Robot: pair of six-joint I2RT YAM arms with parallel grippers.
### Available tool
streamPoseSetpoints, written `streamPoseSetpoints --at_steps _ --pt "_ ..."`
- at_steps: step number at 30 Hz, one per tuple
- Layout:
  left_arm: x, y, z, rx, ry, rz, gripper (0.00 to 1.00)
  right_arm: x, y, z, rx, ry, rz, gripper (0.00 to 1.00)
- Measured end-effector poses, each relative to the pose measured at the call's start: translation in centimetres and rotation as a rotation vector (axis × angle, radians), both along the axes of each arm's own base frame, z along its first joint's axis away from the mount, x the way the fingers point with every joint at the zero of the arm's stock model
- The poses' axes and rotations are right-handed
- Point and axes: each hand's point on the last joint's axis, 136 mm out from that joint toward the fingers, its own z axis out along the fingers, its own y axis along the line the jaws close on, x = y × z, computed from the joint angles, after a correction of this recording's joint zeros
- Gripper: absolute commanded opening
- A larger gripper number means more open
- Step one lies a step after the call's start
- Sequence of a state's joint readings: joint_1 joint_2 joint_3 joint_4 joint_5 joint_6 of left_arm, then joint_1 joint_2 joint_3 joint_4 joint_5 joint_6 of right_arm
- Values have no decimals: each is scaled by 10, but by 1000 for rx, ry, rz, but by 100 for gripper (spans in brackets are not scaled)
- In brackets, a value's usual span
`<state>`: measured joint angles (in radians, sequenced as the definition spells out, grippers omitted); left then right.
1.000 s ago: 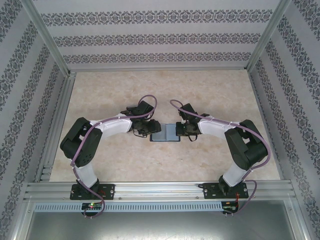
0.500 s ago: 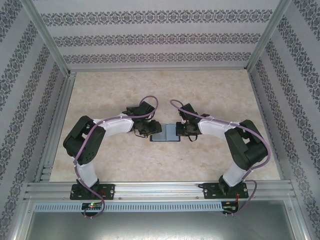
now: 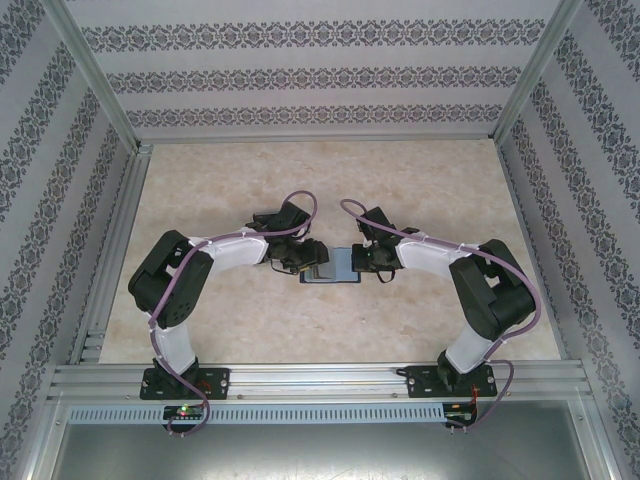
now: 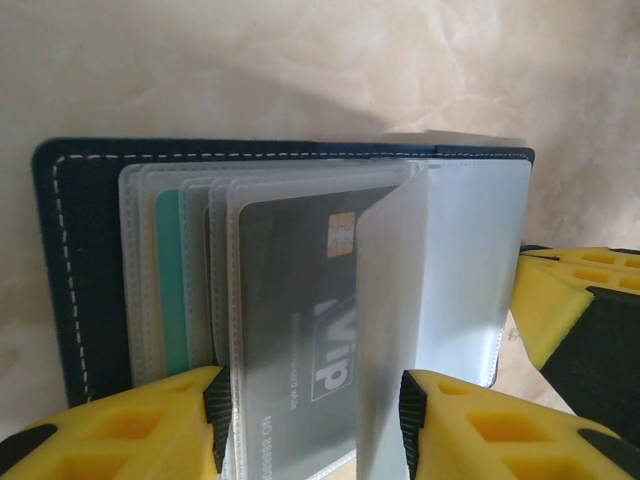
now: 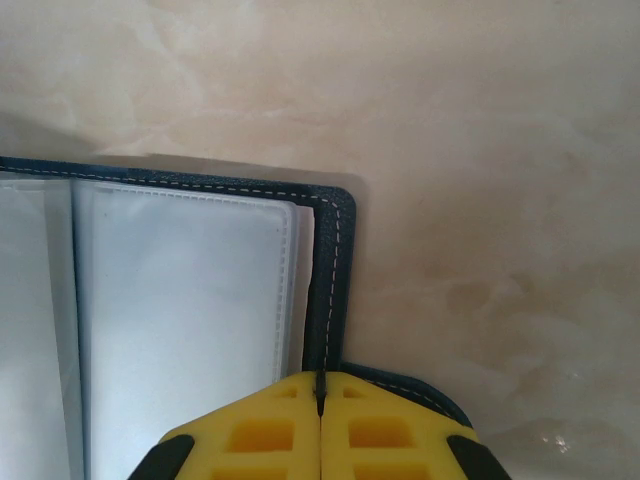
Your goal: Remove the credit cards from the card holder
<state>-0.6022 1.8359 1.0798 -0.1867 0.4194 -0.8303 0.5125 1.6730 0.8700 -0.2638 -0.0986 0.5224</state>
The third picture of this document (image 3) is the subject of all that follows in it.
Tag navy blue card holder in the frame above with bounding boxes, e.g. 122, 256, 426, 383
298, 246, 363, 286

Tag small controller circuit board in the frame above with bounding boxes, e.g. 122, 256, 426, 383
162, 403, 207, 422
444, 401, 477, 426

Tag grey metal sheet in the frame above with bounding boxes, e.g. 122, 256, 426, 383
47, 422, 594, 480

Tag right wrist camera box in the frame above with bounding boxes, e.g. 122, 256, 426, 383
355, 219, 375, 250

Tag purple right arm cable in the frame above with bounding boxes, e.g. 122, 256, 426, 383
339, 198, 544, 435

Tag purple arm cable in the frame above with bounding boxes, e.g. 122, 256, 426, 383
148, 189, 321, 437
339, 198, 544, 435

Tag aluminium frame rail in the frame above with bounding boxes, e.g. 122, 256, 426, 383
68, 144, 154, 365
497, 142, 569, 362
133, 130, 501, 146

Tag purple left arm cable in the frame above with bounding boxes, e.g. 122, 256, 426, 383
148, 189, 321, 437

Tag wide aluminium mounting rail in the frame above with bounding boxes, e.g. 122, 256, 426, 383
47, 362, 587, 402

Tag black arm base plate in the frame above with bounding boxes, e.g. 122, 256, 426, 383
138, 366, 232, 402
404, 364, 500, 400

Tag slotted grey cable duct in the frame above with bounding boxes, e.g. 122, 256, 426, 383
66, 402, 447, 425

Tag aluminium frame post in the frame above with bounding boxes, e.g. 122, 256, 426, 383
43, 0, 154, 156
492, 0, 586, 146
9, 392, 69, 480
574, 394, 626, 480

